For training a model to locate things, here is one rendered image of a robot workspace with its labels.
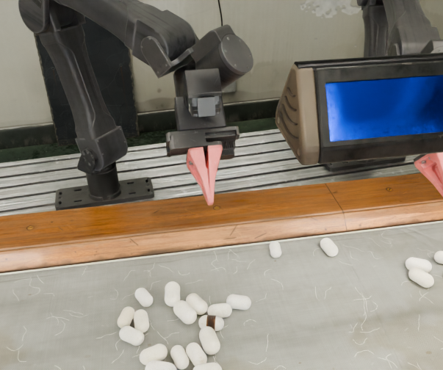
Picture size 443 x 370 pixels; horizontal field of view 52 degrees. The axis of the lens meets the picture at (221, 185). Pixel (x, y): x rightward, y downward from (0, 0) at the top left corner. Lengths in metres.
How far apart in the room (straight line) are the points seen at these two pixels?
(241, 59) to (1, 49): 2.01
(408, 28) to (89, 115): 0.58
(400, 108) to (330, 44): 2.46
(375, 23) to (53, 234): 0.75
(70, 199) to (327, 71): 0.72
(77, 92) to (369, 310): 0.60
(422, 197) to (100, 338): 0.58
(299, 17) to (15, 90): 1.56
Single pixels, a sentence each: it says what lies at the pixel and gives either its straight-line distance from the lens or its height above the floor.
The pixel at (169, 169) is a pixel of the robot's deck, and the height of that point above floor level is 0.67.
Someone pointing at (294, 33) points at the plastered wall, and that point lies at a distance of 2.73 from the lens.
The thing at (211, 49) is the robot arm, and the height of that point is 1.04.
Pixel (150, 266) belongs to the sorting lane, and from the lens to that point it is 0.71.
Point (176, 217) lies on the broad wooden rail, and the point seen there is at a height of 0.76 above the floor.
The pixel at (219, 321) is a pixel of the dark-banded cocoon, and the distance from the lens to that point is 0.61.
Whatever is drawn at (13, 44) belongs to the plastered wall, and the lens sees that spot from 2.54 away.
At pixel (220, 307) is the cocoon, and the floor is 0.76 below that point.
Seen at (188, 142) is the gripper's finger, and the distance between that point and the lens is 0.62.
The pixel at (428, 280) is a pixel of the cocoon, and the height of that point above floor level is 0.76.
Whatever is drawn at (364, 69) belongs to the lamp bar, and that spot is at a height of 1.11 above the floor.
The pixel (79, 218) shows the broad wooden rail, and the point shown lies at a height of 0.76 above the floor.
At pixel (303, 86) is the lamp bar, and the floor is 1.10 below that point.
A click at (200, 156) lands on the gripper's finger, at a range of 0.62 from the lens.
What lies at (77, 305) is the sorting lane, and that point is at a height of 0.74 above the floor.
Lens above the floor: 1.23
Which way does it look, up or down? 34 degrees down
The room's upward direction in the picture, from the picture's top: straight up
